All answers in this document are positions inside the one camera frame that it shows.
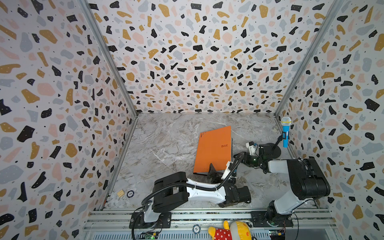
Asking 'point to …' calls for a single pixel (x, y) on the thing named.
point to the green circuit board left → (150, 237)
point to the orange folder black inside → (215, 146)
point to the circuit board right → (275, 234)
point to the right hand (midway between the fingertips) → (236, 155)
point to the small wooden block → (120, 193)
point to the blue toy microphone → (285, 122)
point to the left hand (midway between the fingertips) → (221, 167)
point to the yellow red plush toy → (238, 230)
